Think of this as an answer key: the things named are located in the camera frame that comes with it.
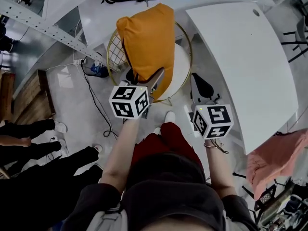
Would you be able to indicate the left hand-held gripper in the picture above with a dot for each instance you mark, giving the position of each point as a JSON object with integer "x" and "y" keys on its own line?
{"x": 127, "y": 102}

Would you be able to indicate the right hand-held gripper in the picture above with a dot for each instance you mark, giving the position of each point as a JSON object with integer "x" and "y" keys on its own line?
{"x": 214, "y": 120}

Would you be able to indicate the orange fabric pillow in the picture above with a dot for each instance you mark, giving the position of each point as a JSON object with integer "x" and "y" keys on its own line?
{"x": 149, "y": 40}

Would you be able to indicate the person's right forearm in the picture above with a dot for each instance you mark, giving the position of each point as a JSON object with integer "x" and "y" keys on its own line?
{"x": 220, "y": 172}

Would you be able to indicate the person's left forearm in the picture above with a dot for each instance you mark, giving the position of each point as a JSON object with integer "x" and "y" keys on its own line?
{"x": 120, "y": 153}

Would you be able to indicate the person's right white shoe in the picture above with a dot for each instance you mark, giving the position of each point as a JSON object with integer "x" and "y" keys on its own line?
{"x": 170, "y": 117}

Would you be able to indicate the person's white shoe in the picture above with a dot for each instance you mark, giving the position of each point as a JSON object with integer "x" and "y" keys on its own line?
{"x": 157, "y": 130}
{"x": 170, "y": 117}

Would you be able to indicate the small blue object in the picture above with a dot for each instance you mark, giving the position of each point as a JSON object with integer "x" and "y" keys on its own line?
{"x": 98, "y": 70}

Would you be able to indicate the white curved table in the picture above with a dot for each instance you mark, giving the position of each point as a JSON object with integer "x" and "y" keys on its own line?
{"x": 245, "y": 64}

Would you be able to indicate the person's left white shoe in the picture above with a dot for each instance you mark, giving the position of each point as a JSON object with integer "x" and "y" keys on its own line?
{"x": 157, "y": 130}

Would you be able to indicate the person's red trousers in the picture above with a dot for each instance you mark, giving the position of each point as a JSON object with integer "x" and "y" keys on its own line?
{"x": 168, "y": 145}

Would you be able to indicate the white power strip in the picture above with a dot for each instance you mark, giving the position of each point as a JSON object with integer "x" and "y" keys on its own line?
{"x": 78, "y": 62}

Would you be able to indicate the pink cloth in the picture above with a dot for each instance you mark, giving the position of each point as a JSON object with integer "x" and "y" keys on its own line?
{"x": 274, "y": 162}

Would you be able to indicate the person's dark shirt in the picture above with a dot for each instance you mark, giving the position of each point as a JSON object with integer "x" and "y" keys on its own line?
{"x": 168, "y": 196}

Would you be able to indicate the dark wooden crate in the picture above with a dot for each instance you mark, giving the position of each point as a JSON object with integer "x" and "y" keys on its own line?
{"x": 33, "y": 102}

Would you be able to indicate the brown wooden box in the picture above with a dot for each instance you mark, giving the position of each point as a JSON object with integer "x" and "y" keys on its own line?
{"x": 6, "y": 95}

